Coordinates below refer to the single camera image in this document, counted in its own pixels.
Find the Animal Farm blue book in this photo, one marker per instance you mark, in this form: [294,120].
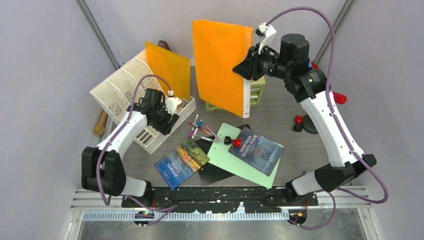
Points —
[181,163]

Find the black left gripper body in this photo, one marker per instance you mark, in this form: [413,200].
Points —
[163,117]

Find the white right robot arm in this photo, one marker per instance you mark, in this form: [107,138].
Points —
[308,86]

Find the green metal drawer cabinet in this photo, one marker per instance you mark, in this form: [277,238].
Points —
[256,92]

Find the purple marker pen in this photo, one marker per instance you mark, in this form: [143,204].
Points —
[192,128]

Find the mint green clipboard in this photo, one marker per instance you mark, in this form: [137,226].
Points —
[219,156]

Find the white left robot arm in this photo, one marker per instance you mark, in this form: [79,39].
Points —
[102,169]

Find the pink highlighter pen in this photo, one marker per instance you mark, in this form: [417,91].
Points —
[213,133]

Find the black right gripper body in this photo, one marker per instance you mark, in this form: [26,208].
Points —
[263,63]

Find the red black stamp near cabinet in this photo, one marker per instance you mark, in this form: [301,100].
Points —
[298,120]

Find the blue cap white marker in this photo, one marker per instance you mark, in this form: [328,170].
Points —
[197,128]

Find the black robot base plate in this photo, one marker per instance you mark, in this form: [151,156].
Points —
[220,199]

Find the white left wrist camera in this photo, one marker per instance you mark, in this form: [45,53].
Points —
[171,104]

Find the wooden handle tool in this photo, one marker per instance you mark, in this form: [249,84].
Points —
[100,126]

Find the Nineteen Eighty-Four dark book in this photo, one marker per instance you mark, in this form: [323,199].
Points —
[257,151]

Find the black microphone stand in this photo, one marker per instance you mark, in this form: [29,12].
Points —
[308,125]

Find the red glitter microphone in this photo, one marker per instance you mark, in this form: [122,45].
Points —
[339,98]

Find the orange red marker pen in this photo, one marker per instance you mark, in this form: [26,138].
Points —
[200,128]

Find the thick orange binder folder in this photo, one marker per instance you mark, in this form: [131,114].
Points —
[218,47]

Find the white plastic file rack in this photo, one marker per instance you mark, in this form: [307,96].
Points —
[115,94]

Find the colourful toy blocks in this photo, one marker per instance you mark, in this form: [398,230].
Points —
[312,65]

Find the black clipboard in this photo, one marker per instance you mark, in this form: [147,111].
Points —
[209,173]

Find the thin orange folder in rack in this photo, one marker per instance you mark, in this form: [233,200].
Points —
[174,68]

